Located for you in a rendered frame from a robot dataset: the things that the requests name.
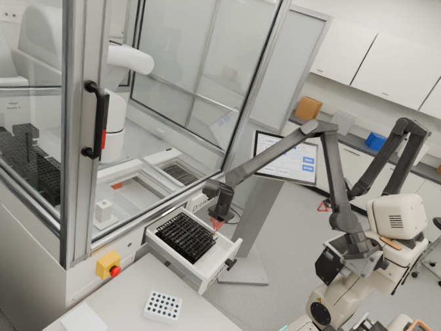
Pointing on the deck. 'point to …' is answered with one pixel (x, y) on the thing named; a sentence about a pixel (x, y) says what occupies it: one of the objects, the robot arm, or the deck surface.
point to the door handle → (96, 121)
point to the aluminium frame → (75, 69)
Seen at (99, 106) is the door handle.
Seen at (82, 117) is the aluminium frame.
